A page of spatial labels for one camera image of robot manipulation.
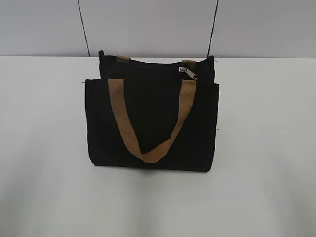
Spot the silver zipper pull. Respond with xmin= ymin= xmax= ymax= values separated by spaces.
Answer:
xmin=179 ymin=66 xmax=198 ymax=80

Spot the black canvas tote bag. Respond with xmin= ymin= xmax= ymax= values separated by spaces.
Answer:
xmin=85 ymin=51 xmax=219 ymax=172

